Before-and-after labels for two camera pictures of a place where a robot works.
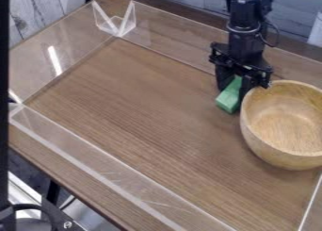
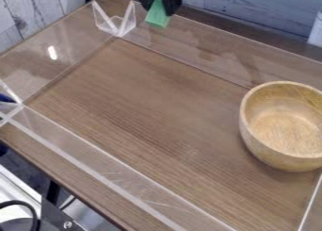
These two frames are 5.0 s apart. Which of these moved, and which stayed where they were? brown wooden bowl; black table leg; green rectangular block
Moved: green rectangular block
Stayed: black table leg; brown wooden bowl
